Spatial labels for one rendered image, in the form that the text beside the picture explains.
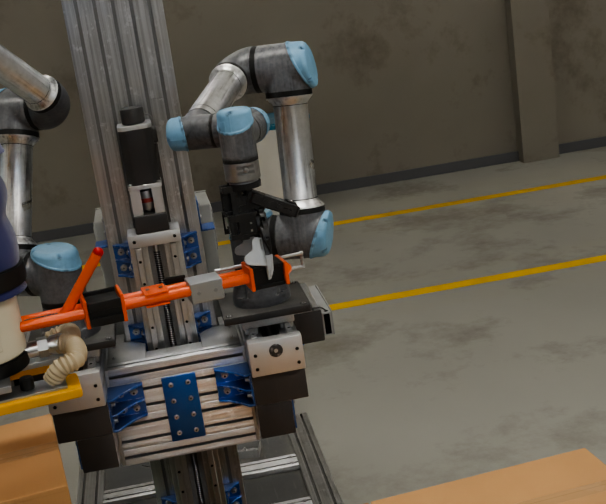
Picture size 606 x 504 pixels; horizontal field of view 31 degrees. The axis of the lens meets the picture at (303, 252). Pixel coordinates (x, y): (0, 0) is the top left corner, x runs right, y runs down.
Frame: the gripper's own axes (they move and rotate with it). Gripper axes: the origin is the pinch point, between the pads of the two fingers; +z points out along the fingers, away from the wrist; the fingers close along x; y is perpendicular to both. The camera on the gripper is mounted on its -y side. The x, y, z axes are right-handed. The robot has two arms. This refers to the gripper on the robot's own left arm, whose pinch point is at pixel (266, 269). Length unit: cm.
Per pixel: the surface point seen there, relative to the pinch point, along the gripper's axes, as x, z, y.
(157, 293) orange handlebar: 3.7, -0.9, 24.4
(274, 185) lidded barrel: -532, 93, -137
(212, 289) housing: 3.6, 0.8, 12.9
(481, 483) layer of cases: -11, 70, -49
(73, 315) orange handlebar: 3.7, 0.0, 41.9
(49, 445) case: -5, 30, 52
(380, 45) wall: -586, 12, -250
